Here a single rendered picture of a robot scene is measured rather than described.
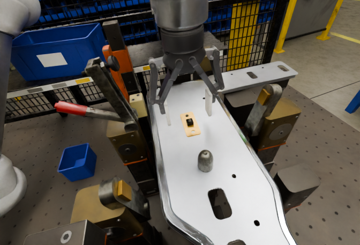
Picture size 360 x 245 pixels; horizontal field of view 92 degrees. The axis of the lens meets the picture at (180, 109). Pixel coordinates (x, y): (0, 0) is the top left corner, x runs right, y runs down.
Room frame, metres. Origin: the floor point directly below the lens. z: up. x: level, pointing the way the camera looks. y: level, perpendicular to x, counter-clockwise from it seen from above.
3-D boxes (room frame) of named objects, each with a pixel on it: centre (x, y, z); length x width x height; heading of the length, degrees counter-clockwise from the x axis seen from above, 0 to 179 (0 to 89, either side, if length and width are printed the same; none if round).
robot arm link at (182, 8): (0.31, -0.02, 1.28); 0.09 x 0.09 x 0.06
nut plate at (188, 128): (0.32, -0.02, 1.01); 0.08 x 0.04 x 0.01; 8
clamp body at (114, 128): (0.29, 0.16, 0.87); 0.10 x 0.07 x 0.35; 98
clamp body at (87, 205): (0.11, 0.16, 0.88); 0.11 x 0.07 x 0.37; 98
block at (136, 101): (0.38, 0.11, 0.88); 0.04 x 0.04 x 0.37; 8
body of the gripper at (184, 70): (0.31, -0.02, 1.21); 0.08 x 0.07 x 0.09; 98
